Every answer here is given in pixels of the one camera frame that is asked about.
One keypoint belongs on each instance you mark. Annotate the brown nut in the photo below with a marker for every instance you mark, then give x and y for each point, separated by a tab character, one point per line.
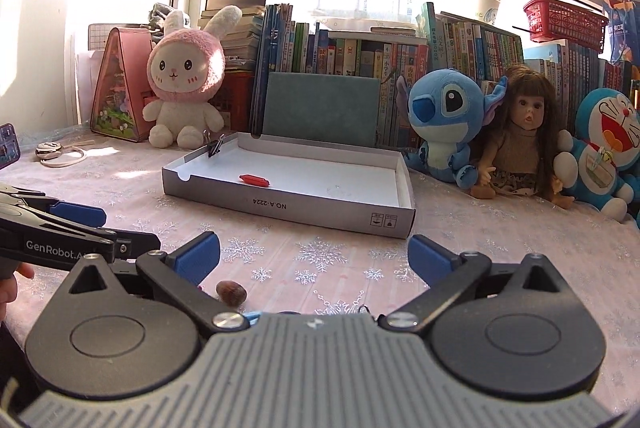
231	293

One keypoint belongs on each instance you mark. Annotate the blue gift bag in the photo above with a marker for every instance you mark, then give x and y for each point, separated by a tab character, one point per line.
622	33

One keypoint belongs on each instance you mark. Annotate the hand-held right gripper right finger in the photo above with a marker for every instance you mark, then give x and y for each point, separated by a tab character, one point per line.
427	258

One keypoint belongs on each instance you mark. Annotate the pink snowflake tablecloth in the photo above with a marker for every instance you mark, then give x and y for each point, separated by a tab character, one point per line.
325	258

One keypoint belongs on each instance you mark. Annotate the person's left hand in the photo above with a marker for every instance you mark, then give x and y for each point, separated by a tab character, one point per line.
24	271

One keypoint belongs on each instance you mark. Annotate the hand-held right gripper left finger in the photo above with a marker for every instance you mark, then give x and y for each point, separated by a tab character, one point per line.
197	258

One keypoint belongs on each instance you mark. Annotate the pink bunny plush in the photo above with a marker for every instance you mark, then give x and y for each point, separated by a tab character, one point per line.
185	68

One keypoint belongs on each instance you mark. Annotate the black binder clip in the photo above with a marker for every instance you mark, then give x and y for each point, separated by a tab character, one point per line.
215	147

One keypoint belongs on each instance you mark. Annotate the pale wooden stick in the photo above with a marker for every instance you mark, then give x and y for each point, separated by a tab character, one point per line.
80	143

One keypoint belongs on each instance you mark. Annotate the grey cloth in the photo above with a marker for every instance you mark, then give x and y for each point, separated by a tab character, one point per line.
162	14

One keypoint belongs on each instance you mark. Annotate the small red stick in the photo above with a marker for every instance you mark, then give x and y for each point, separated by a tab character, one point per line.
254	180

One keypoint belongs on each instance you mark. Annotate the white printed cup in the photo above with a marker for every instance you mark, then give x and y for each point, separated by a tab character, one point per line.
488	11

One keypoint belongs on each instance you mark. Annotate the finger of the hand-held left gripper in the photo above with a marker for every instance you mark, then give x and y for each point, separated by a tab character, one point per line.
140	245
77	214

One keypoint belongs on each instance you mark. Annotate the pink triangular house model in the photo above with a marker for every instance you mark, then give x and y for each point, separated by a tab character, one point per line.
122	73

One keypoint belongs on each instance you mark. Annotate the blue robot cat plush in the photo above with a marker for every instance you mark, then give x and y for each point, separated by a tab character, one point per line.
607	143

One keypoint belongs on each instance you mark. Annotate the grid pattern board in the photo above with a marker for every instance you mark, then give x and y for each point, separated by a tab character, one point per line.
98	37

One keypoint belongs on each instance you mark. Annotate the red plastic crate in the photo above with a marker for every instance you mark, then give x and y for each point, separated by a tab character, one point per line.
237	98

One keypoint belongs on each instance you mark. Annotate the silver key fob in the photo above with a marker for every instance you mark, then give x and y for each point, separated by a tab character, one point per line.
48	151

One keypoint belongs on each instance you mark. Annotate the stack of books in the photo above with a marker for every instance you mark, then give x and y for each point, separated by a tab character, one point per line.
240	33

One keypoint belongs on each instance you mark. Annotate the brown-haired doll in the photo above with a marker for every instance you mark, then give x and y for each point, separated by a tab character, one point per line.
525	118

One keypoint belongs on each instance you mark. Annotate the grey cardboard box with lid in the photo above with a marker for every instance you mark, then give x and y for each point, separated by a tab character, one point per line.
320	213

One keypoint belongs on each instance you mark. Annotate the red plastic basket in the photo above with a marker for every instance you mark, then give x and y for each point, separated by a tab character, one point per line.
567	21

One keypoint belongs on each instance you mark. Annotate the smartphone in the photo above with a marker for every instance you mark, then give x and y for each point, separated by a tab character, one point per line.
7	147

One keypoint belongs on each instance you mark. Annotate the blue alien plush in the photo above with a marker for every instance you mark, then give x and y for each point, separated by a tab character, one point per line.
445	108

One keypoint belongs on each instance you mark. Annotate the row of upright books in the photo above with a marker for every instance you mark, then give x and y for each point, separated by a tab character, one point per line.
350	53

